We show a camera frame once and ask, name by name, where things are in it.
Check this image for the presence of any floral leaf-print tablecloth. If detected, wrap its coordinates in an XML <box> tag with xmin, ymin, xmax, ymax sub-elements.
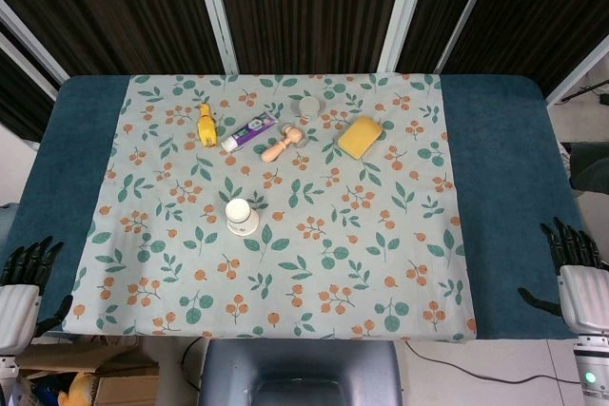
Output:
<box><xmin>61</xmin><ymin>73</ymin><xmax>479</xmax><ymax>343</ymax></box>

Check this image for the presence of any dark folding screen panel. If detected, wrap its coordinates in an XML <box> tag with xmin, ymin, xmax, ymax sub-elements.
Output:
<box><xmin>0</xmin><ymin>20</ymin><xmax>58</xmax><ymax>141</ymax></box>
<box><xmin>446</xmin><ymin>0</ymin><xmax>609</xmax><ymax>93</ymax></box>
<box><xmin>397</xmin><ymin>0</ymin><xmax>494</xmax><ymax>73</ymax></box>
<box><xmin>213</xmin><ymin>0</ymin><xmax>410</xmax><ymax>75</ymax></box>
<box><xmin>0</xmin><ymin>0</ymin><xmax>227</xmax><ymax>77</ymax></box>

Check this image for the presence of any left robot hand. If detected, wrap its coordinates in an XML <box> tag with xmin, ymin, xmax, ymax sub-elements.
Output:
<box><xmin>0</xmin><ymin>234</ymin><xmax>75</xmax><ymax>355</ymax></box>

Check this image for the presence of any yellow sponge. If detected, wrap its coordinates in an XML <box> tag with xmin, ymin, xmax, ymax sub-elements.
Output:
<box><xmin>337</xmin><ymin>114</ymin><xmax>384</xmax><ymax>160</ymax></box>

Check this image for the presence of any thin black floor cable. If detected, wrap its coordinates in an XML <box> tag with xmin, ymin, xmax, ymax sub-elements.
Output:
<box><xmin>182</xmin><ymin>337</ymin><xmax>206</xmax><ymax>391</ymax></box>

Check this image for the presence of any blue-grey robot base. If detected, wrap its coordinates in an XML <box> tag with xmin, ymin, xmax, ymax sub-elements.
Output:
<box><xmin>197</xmin><ymin>338</ymin><xmax>405</xmax><ymax>406</ymax></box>

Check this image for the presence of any teal blue table cover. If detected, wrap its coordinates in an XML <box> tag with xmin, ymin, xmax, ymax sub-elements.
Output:
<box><xmin>0</xmin><ymin>73</ymin><xmax>591</xmax><ymax>341</ymax></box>

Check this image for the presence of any brown cardboard box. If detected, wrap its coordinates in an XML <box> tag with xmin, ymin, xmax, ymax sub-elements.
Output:
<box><xmin>16</xmin><ymin>348</ymin><xmax>161</xmax><ymax>406</ymax></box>

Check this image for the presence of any dark green chair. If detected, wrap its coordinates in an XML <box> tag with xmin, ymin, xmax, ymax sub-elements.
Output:
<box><xmin>569</xmin><ymin>142</ymin><xmax>609</xmax><ymax>193</ymax></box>

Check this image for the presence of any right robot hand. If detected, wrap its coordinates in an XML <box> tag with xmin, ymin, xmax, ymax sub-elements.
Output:
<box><xmin>517</xmin><ymin>216</ymin><xmax>609</xmax><ymax>336</ymax></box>

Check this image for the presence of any purple white toothpaste tube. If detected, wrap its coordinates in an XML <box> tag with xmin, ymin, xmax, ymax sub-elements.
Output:
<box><xmin>220</xmin><ymin>112</ymin><xmax>278</xmax><ymax>152</ymax></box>

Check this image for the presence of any black tripod stand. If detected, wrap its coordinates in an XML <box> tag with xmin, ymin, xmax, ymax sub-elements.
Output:
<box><xmin>560</xmin><ymin>84</ymin><xmax>609</xmax><ymax>104</ymax></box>

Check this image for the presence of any yellow plush toy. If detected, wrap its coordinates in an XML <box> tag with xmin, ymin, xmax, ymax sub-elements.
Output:
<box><xmin>56</xmin><ymin>372</ymin><xmax>96</xmax><ymax>406</ymax></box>

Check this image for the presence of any white paper cup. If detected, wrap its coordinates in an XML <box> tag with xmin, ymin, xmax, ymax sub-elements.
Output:
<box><xmin>224</xmin><ymin>197</ymin><xmax>262</xmax><ymax>237</ymax></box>

